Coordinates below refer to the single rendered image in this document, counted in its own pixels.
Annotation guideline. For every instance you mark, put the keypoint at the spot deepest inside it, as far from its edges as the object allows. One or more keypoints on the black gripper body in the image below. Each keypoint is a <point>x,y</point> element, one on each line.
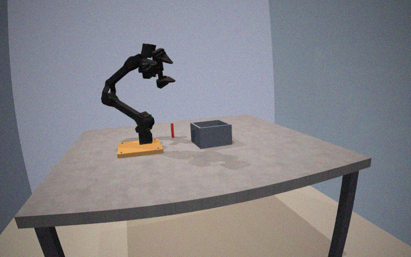
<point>158,68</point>

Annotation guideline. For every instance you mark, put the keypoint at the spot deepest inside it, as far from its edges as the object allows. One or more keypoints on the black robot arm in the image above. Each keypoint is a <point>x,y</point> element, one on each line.
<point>143,120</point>

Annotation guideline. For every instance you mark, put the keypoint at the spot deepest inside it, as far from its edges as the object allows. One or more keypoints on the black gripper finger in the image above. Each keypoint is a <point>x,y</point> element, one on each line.
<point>166,80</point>
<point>162,57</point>

